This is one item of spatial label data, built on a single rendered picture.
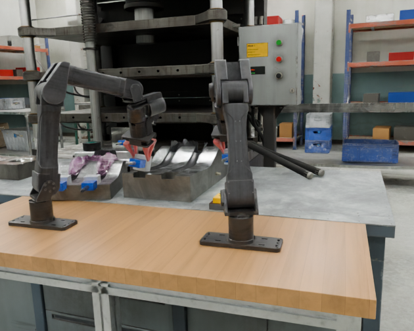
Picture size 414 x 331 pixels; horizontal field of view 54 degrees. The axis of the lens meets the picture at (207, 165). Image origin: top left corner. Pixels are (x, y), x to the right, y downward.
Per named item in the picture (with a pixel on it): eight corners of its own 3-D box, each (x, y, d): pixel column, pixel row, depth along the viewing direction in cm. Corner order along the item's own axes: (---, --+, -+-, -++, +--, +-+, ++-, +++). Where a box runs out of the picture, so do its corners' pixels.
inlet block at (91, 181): (90, 198, 135) (88, 182, 134) (75, 199, 135) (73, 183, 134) (101, 188, 148) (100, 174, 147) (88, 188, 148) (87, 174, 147)
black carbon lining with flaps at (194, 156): (181, 177, 144) (179, 151, 142) (140, 175, 149) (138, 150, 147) (212, 159, 176) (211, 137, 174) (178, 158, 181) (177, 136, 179)
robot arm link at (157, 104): (156, 111, 143) (148, 77, 139) (169, 112, 136) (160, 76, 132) (127, 121, 137) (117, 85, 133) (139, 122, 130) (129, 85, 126)
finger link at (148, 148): (140, 153, 147) (138, 130, 142) (158, 157, 144) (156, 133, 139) (131, 163, 141) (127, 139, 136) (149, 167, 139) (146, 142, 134)
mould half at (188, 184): (190, 202, 138) (189, 163, 135) (123, 197, 146) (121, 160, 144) (232, 171, 184) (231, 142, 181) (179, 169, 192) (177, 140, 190)
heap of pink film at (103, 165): (109, 176, 155) (107, 155, 153) (63, 176, 155) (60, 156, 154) (125, 163, 180) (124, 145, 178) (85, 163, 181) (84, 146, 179)
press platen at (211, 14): (230, 47, 195) (229, 5, 191) (16, 60, 238) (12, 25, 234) (265, 56, 271) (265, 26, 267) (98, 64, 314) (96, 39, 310)
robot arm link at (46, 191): (46, 175, 124) (27, 177, 121) (55, 179, 117) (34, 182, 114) (48, 194, 125) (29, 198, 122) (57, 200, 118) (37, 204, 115)
